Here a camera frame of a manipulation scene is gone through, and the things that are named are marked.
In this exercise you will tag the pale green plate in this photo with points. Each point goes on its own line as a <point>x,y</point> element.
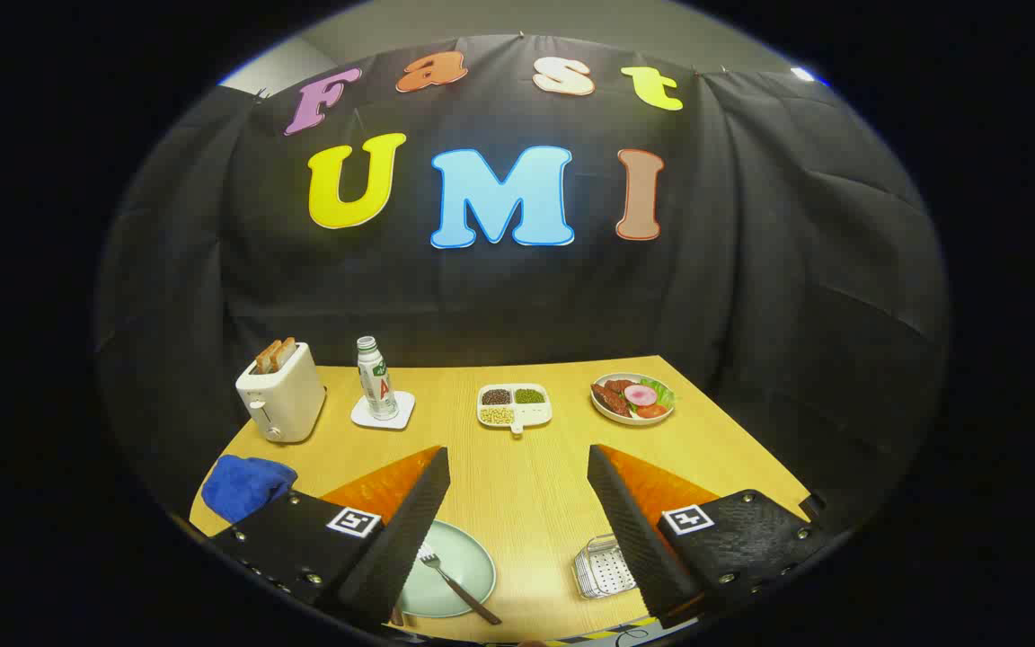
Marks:
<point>464,557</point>

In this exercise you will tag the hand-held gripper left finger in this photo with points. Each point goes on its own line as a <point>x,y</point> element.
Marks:
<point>405,526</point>

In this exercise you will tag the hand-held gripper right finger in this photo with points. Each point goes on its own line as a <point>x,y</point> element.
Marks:
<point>630,526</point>

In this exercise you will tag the white toaster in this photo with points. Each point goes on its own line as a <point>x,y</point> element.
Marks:
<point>288,400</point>

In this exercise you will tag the white plate of food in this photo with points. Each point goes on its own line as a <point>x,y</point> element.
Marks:
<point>634,397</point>

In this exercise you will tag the white drink bottle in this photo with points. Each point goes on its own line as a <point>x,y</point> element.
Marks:
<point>378,386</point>

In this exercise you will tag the blue cloth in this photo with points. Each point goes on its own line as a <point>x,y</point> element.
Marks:
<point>243,485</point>

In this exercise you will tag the toast slice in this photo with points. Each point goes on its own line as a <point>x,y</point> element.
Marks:
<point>265,358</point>
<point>284,353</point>

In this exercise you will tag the white divided dish with beans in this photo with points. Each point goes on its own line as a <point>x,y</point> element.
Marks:
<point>535,412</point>

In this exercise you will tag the white square coaster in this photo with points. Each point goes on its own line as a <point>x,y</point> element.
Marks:
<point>401,415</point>

